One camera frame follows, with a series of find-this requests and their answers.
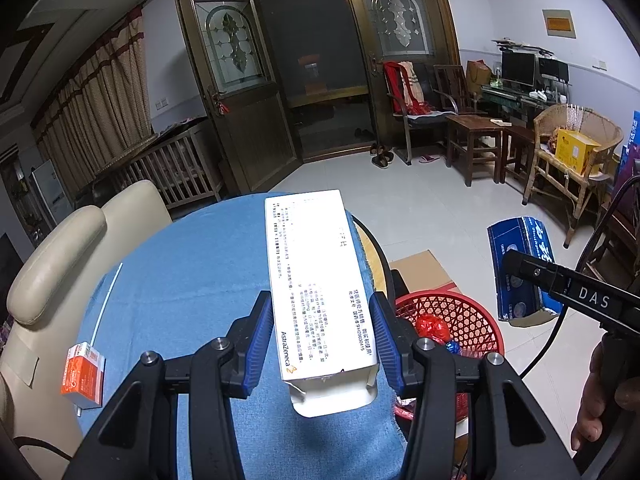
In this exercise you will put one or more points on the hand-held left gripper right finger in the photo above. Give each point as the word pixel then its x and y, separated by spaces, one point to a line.
pixel 385 345

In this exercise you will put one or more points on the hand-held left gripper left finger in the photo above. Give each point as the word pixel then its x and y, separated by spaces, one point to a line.
pixel 257 345

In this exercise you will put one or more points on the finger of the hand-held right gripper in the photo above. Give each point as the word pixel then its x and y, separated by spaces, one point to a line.
pixel 590 297

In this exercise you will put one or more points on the red plastic bag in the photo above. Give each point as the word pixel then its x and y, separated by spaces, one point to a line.
pixel 432 329

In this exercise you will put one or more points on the blue plastic bag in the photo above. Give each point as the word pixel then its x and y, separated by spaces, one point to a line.
pixel 452 346

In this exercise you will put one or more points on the blue carton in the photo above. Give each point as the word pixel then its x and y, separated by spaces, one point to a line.
pixel 517 300

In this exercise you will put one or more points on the red plastic basket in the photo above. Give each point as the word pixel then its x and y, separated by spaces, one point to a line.
pixel 475 320

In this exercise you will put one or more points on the person's right hand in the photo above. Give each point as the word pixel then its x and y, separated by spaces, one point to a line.
pixel 592 400

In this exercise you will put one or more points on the dark wooden chair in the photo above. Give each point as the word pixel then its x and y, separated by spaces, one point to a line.
pixel 622 240

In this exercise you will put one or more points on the flat cardboard box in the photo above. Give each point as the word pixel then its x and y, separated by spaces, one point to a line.
pixel 420 272

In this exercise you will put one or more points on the round wooden table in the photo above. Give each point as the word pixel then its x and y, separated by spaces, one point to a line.
pixel 372 255

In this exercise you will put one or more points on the yellow box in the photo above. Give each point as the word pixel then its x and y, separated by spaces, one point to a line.
pixel 575 152

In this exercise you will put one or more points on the thin white stick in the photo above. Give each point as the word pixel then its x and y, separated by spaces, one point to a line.
pixel 107 297

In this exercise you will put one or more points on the wicker chair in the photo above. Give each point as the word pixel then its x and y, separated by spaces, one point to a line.
pixel 595 125

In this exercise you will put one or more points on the blue cardboard box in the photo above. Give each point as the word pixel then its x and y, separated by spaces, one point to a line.
pixel 634 130

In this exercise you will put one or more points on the wooden stool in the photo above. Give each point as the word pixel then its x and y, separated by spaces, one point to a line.
pixel 475 122
pixel 520 132

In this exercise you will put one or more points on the orange and white medicine box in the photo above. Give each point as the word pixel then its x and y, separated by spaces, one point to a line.
pixel 80 377

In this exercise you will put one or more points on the brown sandal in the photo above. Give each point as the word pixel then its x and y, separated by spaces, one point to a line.
pixel 387 153
pixel 379 160

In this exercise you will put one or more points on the red slipper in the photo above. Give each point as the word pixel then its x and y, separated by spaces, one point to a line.
pixel 429 159

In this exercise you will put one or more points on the wooden crib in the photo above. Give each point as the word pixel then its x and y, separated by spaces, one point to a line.
pixel 170 170

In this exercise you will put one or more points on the pair of dark shoes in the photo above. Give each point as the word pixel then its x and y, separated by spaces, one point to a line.
pixel 363 133

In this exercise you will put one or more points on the open wooden glass door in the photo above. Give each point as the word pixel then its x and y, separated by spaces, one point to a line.
pixel 250 130

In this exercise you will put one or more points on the beige leather sofa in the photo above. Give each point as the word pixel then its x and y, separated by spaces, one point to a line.
pixel 60 250

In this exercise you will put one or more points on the glass desk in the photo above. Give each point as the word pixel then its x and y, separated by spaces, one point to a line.
pixel 505 95

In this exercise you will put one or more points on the computer monitor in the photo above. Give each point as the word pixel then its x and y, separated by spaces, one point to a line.
pixel 552 70
pixel 517 69

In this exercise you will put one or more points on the beige paper patch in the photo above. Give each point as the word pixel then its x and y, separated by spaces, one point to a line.
pixel 27 371

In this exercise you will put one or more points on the red door tassel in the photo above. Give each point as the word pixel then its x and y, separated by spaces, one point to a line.
pixel 221 108

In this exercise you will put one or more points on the brown paper bag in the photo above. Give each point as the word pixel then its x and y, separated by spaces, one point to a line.
pixel 478 74

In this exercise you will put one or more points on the wooden armchair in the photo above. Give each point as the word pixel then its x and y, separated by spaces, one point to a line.
pixel 450 85

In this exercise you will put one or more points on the white standing air conditioner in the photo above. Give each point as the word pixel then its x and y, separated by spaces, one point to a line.
pixel 47 192

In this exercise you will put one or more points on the red garment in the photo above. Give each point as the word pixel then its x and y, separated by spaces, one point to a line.
pixel 397 85

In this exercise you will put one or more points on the striped beige cloth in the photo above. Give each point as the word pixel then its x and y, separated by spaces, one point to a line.
pixel 414 82

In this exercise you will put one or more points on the display cabinet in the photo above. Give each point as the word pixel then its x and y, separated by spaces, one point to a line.
pixel 22 195

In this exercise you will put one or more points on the beige striped curtains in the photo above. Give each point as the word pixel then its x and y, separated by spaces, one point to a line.
pixel 100 100

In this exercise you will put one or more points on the closed wooden glass door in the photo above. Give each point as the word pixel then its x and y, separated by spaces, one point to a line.
pixel 395 20

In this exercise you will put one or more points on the metal frame chair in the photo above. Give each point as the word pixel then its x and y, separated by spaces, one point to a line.
pixel 425 119

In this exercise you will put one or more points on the orange wall sign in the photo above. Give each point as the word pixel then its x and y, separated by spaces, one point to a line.
pixel 559 22

